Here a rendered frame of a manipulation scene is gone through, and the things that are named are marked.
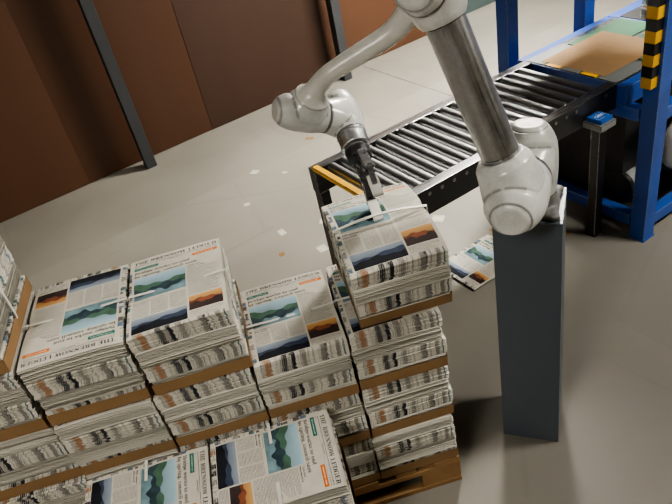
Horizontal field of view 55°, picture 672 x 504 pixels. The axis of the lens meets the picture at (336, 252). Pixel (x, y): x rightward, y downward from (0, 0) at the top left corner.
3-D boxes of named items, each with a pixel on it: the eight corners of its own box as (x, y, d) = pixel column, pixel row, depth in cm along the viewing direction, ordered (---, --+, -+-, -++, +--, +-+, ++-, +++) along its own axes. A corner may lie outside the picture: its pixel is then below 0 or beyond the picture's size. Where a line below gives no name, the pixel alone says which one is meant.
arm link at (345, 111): (357, 146, 203) (320, 143, 196) (343, 109, 209) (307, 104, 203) (374, 123, 195) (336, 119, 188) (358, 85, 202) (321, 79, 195)
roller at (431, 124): (490, 158, 272) (489, 147, 269) (417, 128, 306) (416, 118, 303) (498, 153, 274) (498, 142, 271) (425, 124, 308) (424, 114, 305)
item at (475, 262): (475, 291, 319) (475, 289, 318) (436, 266, 340) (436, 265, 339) (528, 256, 333) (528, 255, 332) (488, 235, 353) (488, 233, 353)
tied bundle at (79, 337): (154, 399, 185) (124, 341, 171) (52, 429, 183) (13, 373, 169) (156, 315, 215) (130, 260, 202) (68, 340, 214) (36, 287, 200)
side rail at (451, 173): (389, 238, 251) (384, 213, 245) (380, 233, 255) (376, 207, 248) (616, 108, 300) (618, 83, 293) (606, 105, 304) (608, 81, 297)
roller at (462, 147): (478, 164, 270) (477, 154, 267) (406, 133, 304) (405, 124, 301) (487, 159, 271) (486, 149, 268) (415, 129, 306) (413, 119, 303)
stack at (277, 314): (464, 479, 239) (444, 312, 191) (153, 579, 231) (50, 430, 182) (429, 402, 270) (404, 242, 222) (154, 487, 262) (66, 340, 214)
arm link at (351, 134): (365, 139, 200) (371, 154, 198) (337, 147, 200) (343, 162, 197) (365, 120, 192) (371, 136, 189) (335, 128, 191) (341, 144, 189)
